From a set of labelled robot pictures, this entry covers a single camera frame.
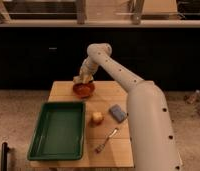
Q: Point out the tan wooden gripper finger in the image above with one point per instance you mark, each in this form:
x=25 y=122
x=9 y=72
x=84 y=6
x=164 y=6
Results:
x=84 y=77

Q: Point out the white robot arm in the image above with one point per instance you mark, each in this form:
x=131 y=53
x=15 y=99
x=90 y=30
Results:
x=152 y=137

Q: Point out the red bowl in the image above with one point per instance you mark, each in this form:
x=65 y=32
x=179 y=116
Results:
x=83 y=90

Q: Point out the blue sponge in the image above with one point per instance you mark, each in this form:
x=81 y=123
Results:
x=117 y=113

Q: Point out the green plastic tray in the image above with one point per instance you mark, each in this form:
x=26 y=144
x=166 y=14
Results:
x=59 y=132

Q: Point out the wooden table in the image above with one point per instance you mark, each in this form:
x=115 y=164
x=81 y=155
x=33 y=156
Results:
x=118 y=152

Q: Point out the silver fork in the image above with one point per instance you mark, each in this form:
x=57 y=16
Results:
x=101 y=146

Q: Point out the wooden counter shelf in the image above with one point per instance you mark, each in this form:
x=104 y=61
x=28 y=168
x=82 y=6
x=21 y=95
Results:
x=100 y=13

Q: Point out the black chair back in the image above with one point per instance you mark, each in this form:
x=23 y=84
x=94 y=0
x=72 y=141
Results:
x=4 y=154

